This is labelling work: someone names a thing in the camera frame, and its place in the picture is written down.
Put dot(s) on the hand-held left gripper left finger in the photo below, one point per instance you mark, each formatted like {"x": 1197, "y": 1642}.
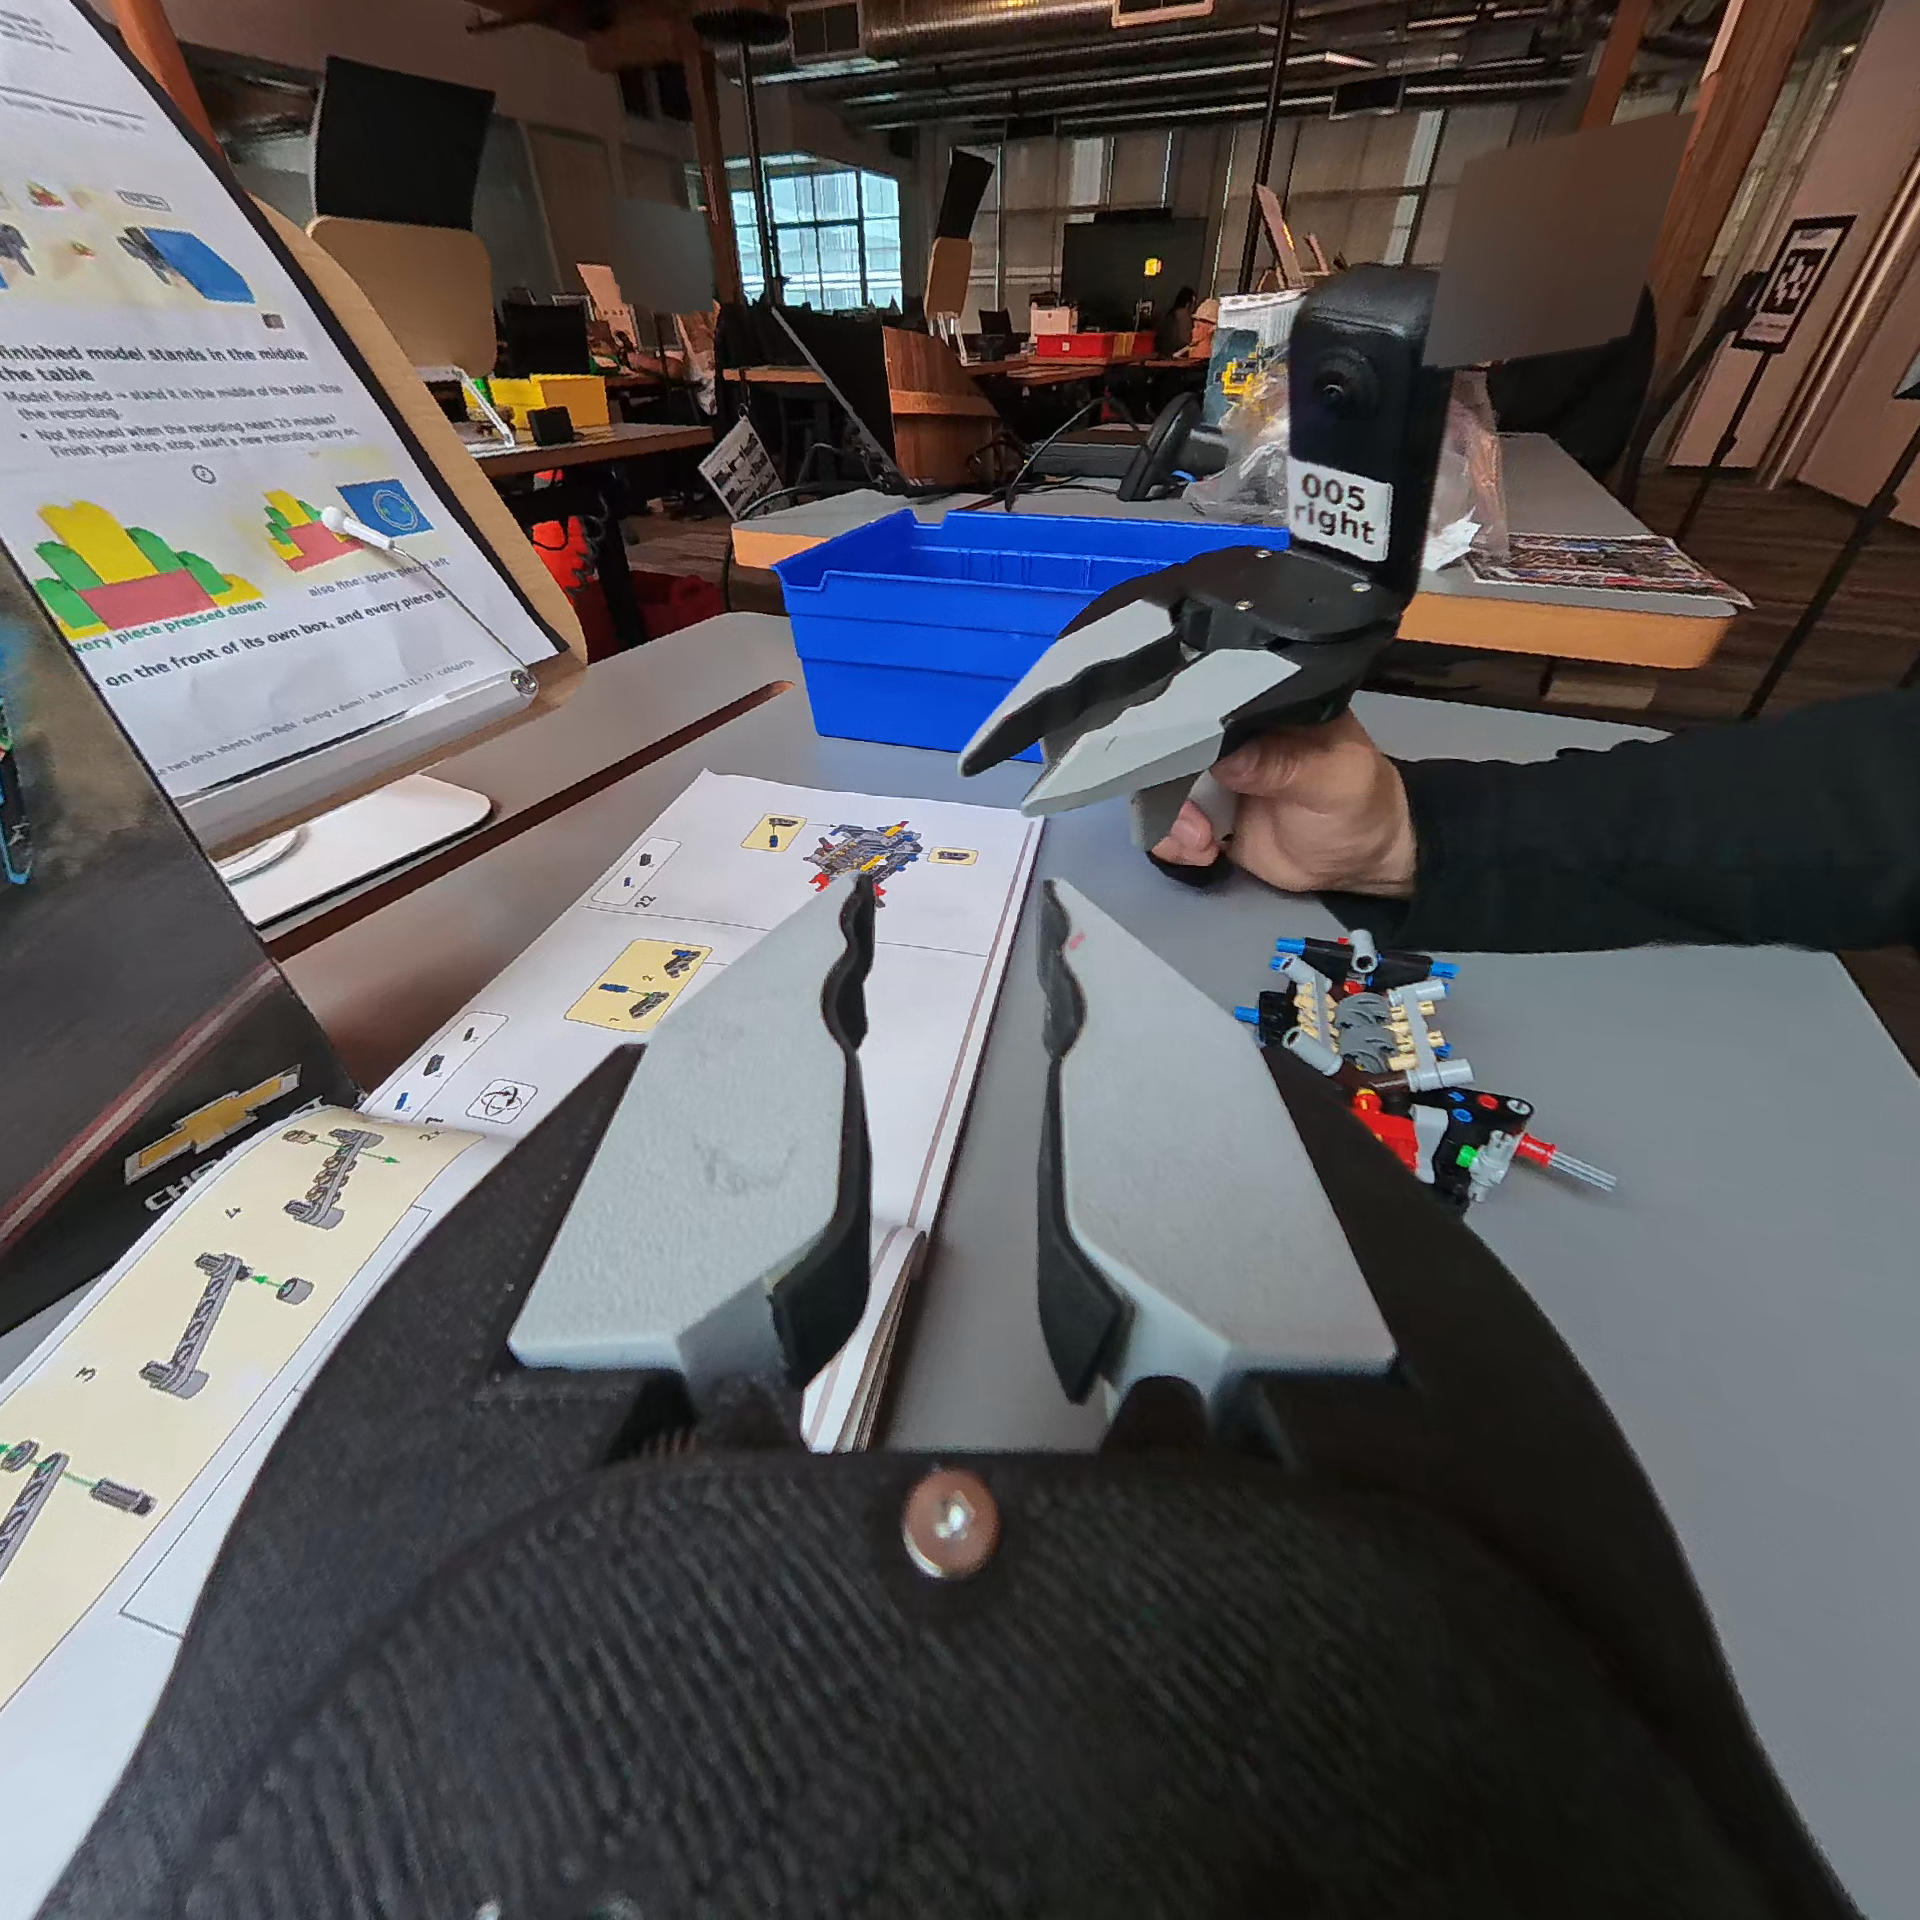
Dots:
{"x": 704, "y": 1169}

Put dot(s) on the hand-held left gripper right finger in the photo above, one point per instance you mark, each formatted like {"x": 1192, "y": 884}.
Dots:
{"x": 1200, "y": 1201}

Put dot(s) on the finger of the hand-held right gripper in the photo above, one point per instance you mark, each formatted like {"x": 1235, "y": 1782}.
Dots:
{"x": 1081, "y": 661}
{"x": 1168, "y": 728}

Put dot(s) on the partly built lego model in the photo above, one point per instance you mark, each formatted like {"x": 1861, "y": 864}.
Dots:
{"x": 1380, "y": 1049}

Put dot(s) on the lego instruction booklet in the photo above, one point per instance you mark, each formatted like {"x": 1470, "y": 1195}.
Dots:
{"x": 928, "y": 962}

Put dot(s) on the person's right forearm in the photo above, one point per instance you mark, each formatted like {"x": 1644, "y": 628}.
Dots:
{"x": 1650, "y": 825}

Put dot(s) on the black lego set box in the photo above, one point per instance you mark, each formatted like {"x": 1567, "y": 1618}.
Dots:
{"x": 121, "y": 977}

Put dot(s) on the person's right hand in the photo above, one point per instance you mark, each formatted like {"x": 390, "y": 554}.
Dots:
{"x": 1320, "y": 811}

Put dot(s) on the blue plastic bin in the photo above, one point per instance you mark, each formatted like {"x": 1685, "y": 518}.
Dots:
{"x": 900, "y": 645}

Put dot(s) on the tan edged background table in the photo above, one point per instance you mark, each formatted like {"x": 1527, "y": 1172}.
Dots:
{"x": 1575, "y": 625}

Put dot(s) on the black barcode scanner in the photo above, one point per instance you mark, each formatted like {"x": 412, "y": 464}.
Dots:
{"x": 1158, "y": 444}

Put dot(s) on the colourful printed paper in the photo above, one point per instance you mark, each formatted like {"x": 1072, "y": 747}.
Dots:
{"x": 1604, "y": 567}

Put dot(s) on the wooden podium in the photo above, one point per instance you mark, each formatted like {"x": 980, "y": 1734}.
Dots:
{"x": 937, "y": 398}

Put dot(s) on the black computer monitor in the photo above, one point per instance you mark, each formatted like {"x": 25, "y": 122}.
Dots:
{"x": 1131, "y": 267}

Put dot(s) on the white sign stand base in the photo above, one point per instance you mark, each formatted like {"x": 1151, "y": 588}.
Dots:
{"x": 361, "y": 834}

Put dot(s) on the black and white marker sign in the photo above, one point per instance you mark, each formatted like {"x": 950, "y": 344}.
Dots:
{"x": 1794, "y": 284}

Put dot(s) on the yellow box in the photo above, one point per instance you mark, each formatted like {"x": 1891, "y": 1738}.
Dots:
{"x": 547, "y": 394}

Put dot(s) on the wooden sign backboard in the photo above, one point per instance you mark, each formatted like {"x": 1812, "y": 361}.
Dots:
{"x": 495, "y": 525}

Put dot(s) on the small white sheet clip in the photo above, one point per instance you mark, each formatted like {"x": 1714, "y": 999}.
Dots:
{"x": 357, "y": 525}

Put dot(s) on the printed instruction sheet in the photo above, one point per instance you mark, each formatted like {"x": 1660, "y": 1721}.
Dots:
{"x": 224, "y": 375}

